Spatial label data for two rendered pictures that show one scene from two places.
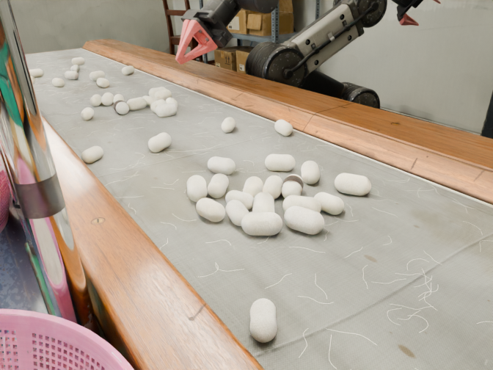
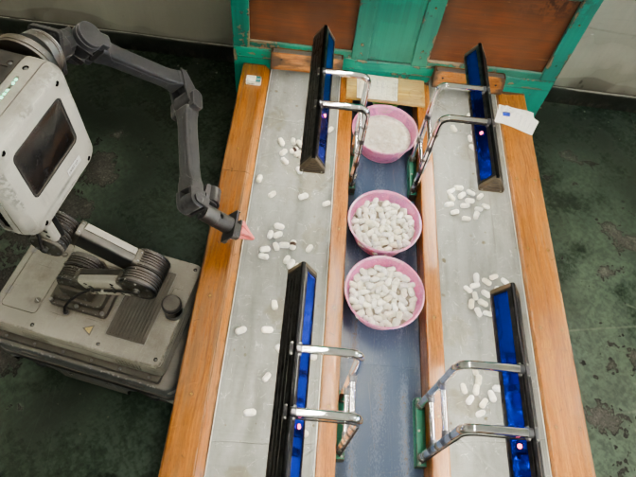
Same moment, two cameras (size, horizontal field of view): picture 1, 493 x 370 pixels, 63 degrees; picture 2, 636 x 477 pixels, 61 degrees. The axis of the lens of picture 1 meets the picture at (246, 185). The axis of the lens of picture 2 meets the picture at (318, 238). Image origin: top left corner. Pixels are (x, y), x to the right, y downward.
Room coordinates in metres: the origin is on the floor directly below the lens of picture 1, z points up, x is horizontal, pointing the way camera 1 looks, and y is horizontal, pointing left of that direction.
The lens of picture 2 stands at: (1.49, 0.76, 2.36)
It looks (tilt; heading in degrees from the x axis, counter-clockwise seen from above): 58 degrees down; 210
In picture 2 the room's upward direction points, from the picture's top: 9 degrees clockwise
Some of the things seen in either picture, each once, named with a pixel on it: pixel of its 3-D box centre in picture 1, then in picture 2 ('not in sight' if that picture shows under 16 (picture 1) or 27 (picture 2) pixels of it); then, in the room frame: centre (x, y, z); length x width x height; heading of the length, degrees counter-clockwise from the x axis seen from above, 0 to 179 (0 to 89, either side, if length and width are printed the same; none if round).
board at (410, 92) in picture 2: not in sight; (385, 89); (-0.12, 0.04, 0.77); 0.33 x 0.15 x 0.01; 124
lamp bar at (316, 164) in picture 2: not in sight; (319, 93); (0.36, 0.03, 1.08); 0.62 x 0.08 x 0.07; 34
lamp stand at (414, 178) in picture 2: not in sight; (446, 145); (0.09, 0.43, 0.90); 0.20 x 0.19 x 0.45; 34
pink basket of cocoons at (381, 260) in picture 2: not in sight; (381, 296); (0.66, 0.56, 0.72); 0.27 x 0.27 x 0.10
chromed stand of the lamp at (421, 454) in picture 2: not in sight; (467, 418); (0.90, 0.97, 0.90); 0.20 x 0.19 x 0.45; 34
